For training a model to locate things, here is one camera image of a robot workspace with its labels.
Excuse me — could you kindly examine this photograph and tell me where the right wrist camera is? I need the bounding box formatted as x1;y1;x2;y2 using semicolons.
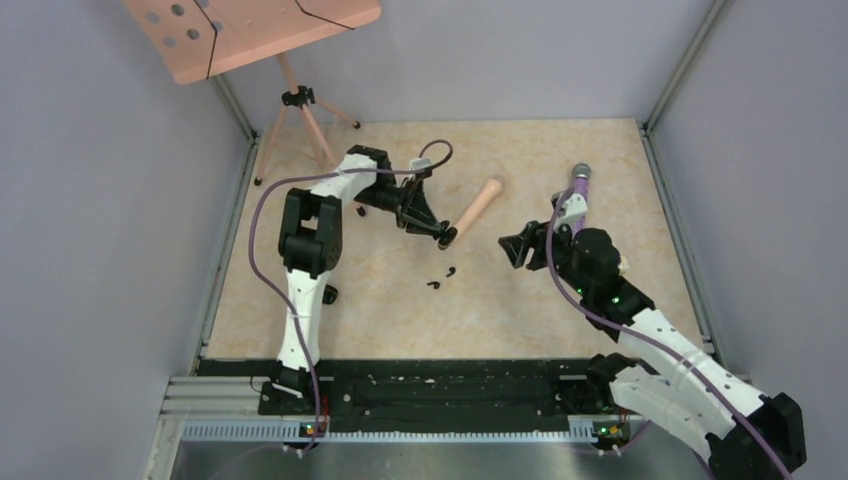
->
551;190;588;233

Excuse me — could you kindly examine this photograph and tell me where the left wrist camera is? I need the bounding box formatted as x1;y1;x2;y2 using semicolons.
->
409;157;434;178

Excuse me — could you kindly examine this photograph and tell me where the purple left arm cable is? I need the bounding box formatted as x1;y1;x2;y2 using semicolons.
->
247;139;455;458

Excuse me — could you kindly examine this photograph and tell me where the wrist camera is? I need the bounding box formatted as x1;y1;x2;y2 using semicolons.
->
551;190;588;233
409;157;434;178

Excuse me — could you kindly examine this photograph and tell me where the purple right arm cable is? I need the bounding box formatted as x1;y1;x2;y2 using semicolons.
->
545;188;796;480

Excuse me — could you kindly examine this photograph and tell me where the black glossy earbud charging case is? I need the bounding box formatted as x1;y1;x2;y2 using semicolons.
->
437;226;458;250

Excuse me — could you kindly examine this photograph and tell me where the purple glitter microphone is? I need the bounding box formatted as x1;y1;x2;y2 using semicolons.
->
572;163;592;233

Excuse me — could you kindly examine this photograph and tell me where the pink music stand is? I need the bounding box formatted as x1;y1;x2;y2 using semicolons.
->
123;0;384;187

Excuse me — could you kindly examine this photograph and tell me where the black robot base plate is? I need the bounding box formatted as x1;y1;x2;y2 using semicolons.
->
256;357;654;435

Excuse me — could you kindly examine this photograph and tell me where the black case lid piece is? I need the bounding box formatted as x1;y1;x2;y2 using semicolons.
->
322;285;339;305

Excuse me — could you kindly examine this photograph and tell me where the pink wooden flute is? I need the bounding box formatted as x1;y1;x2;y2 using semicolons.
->
453;175;506;241

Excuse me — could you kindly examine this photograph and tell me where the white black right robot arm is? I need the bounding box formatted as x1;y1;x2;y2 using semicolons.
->
498;221;807;479

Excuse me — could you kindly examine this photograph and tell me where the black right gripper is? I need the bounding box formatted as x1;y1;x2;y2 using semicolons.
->
500;214;592;296

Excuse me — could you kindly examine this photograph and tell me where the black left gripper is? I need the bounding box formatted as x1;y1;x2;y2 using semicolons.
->
352;177;440;237

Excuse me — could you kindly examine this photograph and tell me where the grey slotted cable duct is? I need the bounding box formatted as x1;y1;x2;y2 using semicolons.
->
181;420;598;444

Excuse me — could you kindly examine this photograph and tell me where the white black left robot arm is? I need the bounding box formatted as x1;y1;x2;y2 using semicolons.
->
272;145;457;414

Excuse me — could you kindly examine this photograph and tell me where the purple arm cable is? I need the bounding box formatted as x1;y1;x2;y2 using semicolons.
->
247;139;455;458
545;188;796;480

